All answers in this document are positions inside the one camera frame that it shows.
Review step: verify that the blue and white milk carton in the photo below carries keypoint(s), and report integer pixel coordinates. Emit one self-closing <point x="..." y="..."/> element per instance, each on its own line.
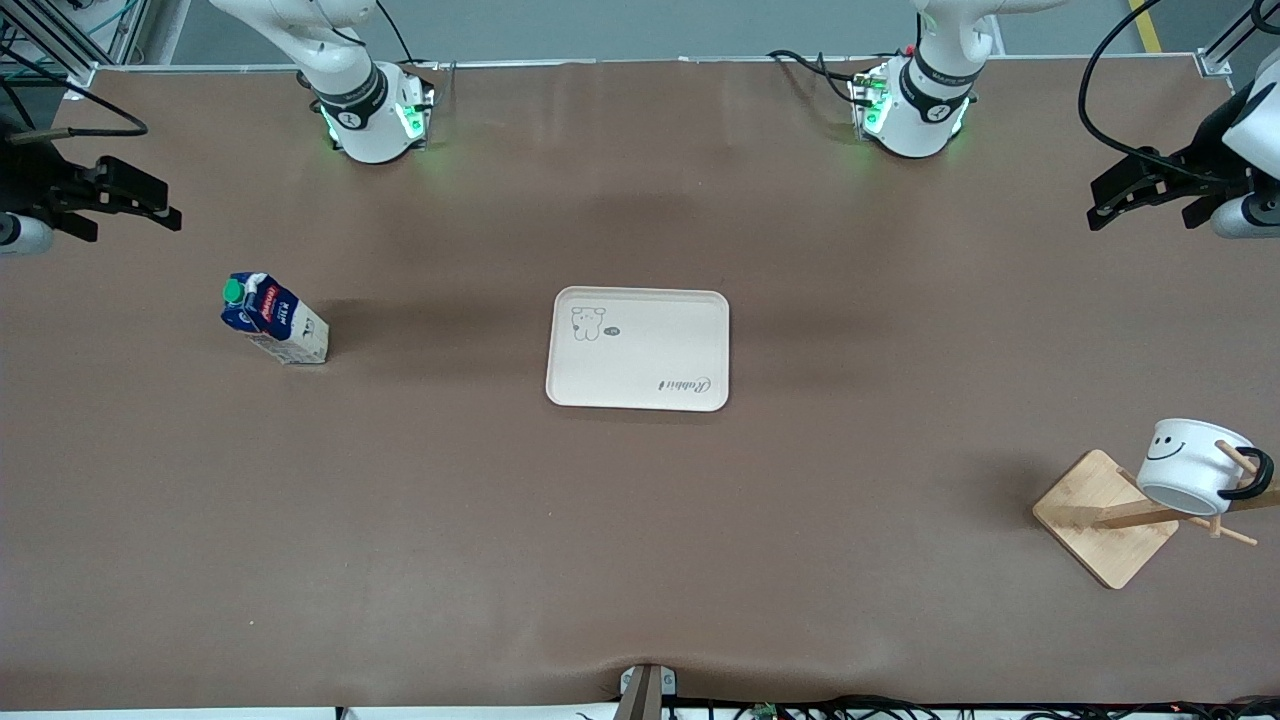
<point x="285" y="325"/>

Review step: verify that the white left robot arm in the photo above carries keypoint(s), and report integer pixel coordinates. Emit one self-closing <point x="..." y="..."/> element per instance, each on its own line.
<point x="915" y="120"/>

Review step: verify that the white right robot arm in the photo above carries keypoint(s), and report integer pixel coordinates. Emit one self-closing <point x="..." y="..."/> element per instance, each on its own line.
<point x="365" y="120"/>

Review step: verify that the cream plastic tray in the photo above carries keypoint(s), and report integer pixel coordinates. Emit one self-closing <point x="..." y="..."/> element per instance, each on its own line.
<point x="640" y="350"/>

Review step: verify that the aluminium frame post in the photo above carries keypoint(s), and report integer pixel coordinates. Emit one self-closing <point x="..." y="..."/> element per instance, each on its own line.
<point x="1215" y="62"/>
<point x="80" y="72"/>

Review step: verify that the white smiley mug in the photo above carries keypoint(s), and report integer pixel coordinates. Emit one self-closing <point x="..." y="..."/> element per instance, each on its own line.
<point x="1185" y="460"/>

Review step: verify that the wooden mug stand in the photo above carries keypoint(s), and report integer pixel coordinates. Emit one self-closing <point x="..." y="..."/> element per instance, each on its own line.
<point x="1100" y="530"/>

